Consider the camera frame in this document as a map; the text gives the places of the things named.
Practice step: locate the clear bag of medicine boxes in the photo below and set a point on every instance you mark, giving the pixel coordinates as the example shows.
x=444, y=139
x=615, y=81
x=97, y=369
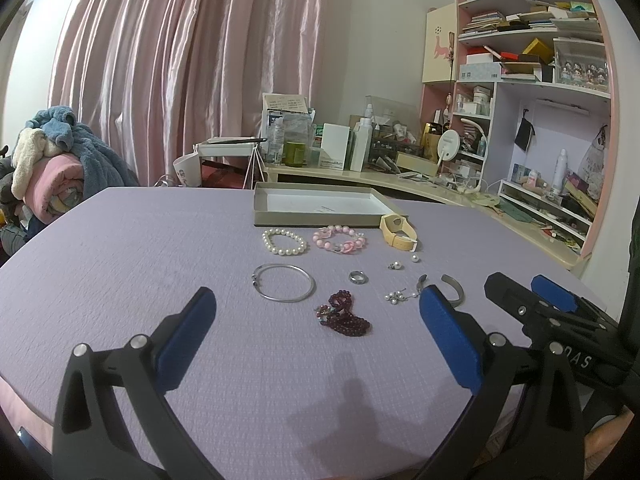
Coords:
x=285, y=117

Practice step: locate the pile of blankets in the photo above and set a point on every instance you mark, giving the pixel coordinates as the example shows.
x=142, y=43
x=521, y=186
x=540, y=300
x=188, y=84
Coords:
x=55, y=164

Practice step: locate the pink curtain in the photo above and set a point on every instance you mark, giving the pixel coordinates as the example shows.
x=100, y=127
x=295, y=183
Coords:
x=154, y=77

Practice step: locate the pearl drop earrings cluster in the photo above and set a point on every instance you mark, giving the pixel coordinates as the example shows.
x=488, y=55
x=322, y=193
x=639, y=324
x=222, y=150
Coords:
x=400, y=296

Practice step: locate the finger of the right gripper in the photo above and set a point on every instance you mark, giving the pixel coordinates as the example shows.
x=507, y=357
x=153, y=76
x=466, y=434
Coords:
x=536, y=316
x=554, y=294

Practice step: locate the thin silver bangle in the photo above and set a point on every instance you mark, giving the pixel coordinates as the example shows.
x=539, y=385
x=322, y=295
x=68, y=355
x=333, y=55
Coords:
x=283, y=283

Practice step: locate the white round mirror lamp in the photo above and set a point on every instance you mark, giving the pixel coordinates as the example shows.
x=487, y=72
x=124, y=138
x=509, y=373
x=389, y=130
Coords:
x=448, y=147

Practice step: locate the beige strap watch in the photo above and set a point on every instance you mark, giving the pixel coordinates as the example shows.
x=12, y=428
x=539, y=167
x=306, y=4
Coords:
x=399, y=233

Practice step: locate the white lotion bottle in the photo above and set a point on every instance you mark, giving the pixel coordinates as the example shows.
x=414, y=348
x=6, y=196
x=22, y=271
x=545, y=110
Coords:
x=361, y=140

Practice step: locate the purple table mat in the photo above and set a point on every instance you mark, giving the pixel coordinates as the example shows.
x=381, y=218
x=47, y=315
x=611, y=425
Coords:
x=342, y=384

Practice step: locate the grey shallow jewelry tray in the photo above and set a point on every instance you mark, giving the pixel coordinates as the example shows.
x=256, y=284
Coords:
x=308, y=205

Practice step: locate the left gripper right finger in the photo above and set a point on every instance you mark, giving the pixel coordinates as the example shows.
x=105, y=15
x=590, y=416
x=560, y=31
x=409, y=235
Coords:
x=546, y=437

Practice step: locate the pink white bookshelf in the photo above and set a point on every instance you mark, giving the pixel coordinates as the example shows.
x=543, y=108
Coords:
x=528, y=85

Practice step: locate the white cardboard box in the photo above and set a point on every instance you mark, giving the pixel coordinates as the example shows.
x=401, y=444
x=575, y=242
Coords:
x=334, y=146

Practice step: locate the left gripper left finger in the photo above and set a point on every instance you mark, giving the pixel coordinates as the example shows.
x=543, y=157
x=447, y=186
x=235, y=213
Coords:
x=90, y=436

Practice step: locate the white paper cup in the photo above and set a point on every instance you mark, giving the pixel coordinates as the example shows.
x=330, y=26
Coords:
x=188, y=170

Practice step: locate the green glass jar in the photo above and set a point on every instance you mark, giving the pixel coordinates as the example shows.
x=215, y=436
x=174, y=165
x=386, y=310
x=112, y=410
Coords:
x=294, y=154

